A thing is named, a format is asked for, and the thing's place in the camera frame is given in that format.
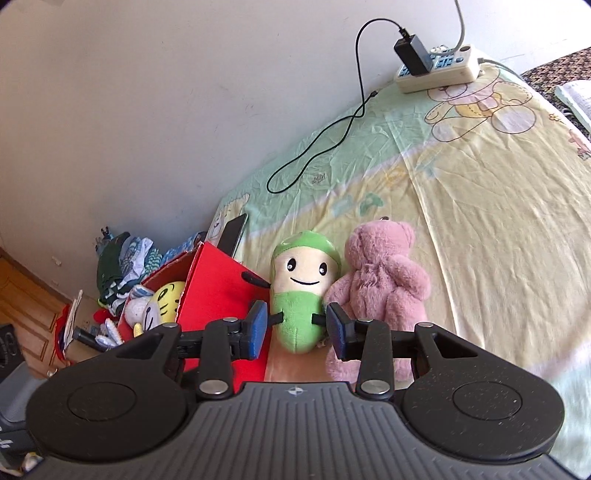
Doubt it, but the dark patterned blanket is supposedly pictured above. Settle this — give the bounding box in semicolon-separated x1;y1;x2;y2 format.
519;44;591;139

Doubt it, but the dark grey object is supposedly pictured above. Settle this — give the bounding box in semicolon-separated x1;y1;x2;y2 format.
0;360;51;478

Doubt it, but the black charger adapter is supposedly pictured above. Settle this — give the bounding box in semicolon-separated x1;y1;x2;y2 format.
393;37;432;77

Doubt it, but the blue flower towel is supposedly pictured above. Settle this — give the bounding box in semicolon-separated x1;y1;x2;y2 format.
159;233;206;268

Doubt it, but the green bean plush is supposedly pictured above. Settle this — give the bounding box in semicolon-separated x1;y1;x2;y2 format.
269;231;343;355

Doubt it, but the open white book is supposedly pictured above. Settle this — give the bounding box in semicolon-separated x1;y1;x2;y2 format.
554;79;591;134

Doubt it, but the red cardboard box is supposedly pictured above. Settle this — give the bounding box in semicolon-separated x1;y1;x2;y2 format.
115;241;273;384

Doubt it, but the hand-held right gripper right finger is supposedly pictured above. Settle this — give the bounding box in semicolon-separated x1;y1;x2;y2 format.
325;302;481;398

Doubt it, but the black charging cable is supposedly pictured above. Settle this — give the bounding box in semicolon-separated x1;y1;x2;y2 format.
265;18;411;195

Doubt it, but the black phone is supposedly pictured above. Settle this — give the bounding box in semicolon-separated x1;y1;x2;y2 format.
216;213;249;259

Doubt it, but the cartoon bed sheet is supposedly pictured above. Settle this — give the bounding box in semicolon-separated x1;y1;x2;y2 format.
203;55;591;476

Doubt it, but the white power strip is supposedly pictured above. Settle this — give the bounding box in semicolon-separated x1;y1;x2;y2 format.
394;44;481;94

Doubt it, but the pile of folded clothes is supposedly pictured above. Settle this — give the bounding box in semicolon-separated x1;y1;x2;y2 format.
95;226;164;315

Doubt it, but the yellow tiger plush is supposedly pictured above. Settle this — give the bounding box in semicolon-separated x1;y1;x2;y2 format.
134;281;186;337

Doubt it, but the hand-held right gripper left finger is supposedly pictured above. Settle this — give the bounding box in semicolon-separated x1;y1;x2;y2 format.
111;300;271;401

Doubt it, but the pink bear plush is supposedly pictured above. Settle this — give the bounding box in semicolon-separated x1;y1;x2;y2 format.
323;217;432;384

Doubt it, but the white power strip cable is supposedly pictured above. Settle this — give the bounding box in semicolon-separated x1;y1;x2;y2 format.
452;0;468;51

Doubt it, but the white bunny plush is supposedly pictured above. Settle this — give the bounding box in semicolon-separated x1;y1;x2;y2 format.
124;298;162;330

